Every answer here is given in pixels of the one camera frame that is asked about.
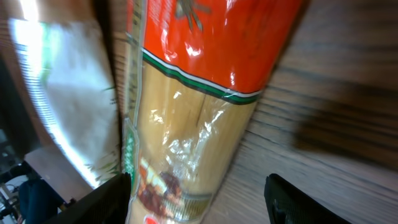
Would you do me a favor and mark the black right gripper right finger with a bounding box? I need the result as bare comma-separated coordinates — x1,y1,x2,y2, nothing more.
264,174,349,224

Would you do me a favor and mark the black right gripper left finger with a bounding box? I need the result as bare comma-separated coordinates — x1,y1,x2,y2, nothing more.
45,173,131,224

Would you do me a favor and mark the red spaghetti packet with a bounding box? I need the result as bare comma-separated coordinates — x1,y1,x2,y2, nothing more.
123,0,302,223

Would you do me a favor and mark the white tube gold cap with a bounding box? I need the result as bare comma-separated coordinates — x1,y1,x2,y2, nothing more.
9,19,120,188

